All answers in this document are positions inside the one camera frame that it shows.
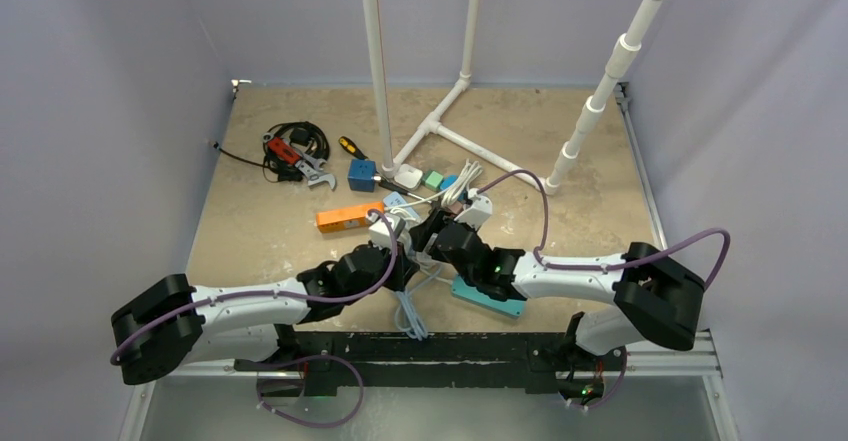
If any orange power strip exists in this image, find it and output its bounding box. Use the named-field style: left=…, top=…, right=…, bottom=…
left=315, top=201, right=385, bottom=234

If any blue cube socket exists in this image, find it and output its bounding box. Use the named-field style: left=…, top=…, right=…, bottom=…
left=347, top=159, right=377, bottom=192

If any white PVC pipe frame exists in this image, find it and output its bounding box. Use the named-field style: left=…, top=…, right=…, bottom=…
left=357, top=0, right=690, bottom=195

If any small claw hammer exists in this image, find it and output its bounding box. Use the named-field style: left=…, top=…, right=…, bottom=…
left=377, top=178, right=440, bottom=219

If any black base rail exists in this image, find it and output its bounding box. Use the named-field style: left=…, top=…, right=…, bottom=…
left=234, top=331, right=624, bottom=396

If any purple cable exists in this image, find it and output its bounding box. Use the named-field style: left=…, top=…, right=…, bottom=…
left=109, top=209, right=400, bottom=429
left=473, top=168, right=732, bottom=413

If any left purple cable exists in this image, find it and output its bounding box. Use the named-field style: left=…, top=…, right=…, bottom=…
left=109, top=209, right=400, bottom=429

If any teal rectangular box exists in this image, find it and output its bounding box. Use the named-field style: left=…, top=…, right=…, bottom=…
left=451, top=276, right=526, bottom=319

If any white cord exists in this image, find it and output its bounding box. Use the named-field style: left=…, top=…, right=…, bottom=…
left=384, top=159, right=485, bottom=227

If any light blue coiled cord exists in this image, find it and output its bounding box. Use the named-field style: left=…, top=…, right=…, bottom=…
left=393, top=262, right=445, bottom=343

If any silver adjustable wrench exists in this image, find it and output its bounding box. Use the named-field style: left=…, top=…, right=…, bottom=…
left=262, top=132, right=337, bottom=191

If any light blue power strip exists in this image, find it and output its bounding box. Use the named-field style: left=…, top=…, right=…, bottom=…
left=383, top=191, right=407, bottom=210

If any black coiled cable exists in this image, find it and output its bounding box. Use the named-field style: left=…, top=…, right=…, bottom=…
left=208, top=122, right=332, bottom=184

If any pink plug adapter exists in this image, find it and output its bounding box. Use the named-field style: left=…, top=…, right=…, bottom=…
left=446, top=201, right=465, bottom=215

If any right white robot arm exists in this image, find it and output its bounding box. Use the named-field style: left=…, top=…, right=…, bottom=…
left=409, top=210, right=707, bottom=368

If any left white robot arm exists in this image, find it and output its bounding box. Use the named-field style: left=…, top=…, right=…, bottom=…
left=110, top=243, right=420, bottom=385

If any white plug adapter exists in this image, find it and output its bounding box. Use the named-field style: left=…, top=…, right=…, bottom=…
left=393, top=164, right=424, bottom=191

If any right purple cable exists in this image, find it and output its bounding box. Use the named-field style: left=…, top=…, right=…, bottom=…
left=473, top=168, right=732, bottom=413

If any green plug adapter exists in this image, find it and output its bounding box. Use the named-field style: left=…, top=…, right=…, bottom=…
left=422, top=170, right=444, bottom=192

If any yellow black screwdriver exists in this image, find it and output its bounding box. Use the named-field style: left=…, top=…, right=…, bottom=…
left=338, top=136, right=368, bottom=160

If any light blue plug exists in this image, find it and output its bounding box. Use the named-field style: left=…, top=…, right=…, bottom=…
left=439, top=175, right=458, bottom=191

